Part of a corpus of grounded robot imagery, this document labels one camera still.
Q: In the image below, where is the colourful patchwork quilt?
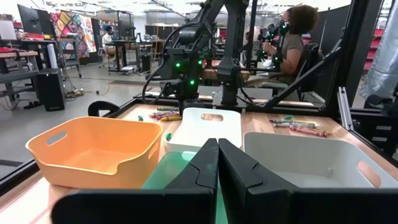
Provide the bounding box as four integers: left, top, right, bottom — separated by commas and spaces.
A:
50, 11, 98, 59

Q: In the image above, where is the person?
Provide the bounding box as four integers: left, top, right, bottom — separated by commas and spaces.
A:
101, 25, 118, 58
245, 3, 321, 88
359, 0, 398, 108

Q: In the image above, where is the red storage rack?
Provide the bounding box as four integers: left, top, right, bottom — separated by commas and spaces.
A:
363, 28, 386, 72

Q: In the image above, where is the white plastic bin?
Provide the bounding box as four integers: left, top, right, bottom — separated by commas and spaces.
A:
163, 107, 243, 154

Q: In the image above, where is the floor cable bundle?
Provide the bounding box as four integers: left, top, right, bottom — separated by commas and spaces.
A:
63, 88, 103, 99

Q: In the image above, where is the black computer monitor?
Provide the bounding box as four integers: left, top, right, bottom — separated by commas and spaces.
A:
17, 4, 56, 35

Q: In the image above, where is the green plastic bin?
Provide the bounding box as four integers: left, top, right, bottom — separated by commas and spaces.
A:
141, 151, 229, 224

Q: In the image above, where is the black table clamp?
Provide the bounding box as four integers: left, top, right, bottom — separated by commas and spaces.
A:
88, 100, 121, 118

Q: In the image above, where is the silver aluminium bracket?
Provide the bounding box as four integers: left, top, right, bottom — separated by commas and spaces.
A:
337, 86, 354, 131

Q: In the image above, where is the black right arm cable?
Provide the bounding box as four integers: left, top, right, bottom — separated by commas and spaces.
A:
141, 21, 200, 105

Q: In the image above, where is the white paper roll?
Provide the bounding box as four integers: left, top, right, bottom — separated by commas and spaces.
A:
46, 43, 59, 69

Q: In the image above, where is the grey plastic bin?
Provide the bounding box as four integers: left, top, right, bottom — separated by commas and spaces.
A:
243, 131, 398, 189

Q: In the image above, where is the grey workbench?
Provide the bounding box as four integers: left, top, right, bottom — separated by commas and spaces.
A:
0, 39, 40, 103

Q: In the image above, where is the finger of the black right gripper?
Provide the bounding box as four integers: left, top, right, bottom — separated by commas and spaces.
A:
198, 98, 216, 110
182, 98, 200, 110

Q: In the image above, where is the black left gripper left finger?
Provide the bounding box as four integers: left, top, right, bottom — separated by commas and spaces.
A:
51, 138, 220, 224

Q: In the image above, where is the black computer tower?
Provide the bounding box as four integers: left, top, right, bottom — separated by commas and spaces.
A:
36, 68, 67, 112

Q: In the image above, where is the black office chair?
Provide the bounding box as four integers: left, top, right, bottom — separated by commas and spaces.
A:
270, 42, 326, 102

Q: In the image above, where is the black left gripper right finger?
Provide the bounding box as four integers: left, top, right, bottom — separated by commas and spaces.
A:
218, 138, 398, 224

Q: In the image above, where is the orange plastic bin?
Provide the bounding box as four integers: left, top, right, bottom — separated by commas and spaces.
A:
25, 116, 164, 190

